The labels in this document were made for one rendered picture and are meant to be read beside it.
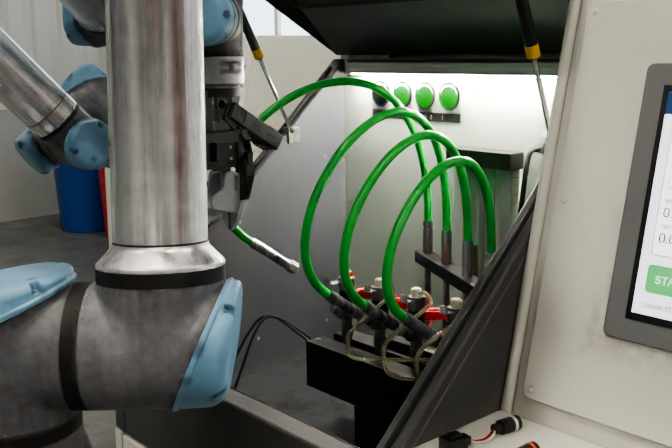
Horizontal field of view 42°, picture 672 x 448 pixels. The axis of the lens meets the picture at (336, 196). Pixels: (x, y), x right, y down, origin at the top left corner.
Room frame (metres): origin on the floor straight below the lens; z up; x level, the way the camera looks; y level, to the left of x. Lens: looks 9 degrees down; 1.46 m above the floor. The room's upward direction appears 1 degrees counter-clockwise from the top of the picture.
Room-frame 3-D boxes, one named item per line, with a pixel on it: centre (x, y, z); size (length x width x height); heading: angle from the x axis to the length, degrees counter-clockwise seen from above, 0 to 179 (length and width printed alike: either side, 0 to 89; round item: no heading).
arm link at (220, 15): (1.18, 0.19, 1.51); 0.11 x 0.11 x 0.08; 0
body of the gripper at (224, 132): (1.28, 0.17, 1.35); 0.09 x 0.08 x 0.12; 131
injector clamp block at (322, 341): (1.34, -0.10, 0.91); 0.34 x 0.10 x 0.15; 41
